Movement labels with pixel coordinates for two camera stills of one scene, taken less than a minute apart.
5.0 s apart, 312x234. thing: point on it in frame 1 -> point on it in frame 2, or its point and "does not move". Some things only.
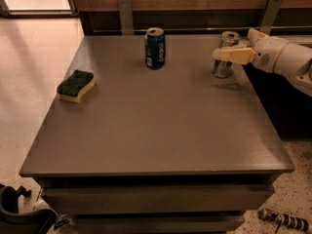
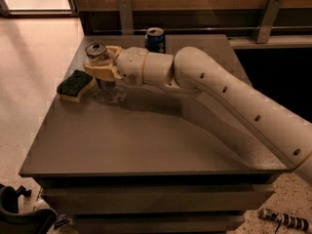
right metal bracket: x=270 y=13 does not move
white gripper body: x=267 y=57 -> x=131 y=64
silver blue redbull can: x=223 y=68 -> x=97 y=52
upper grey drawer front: x=164 y=198 does not move
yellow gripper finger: x=239 y=55 -> x=106 y=72
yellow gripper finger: x=254 y=35 -> x=114 y=50
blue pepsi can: x=155 y=48 does not move
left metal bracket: x=126 y=16 does not move
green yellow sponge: x=71 y=89 does not move
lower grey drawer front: x=158 y=224 does not move
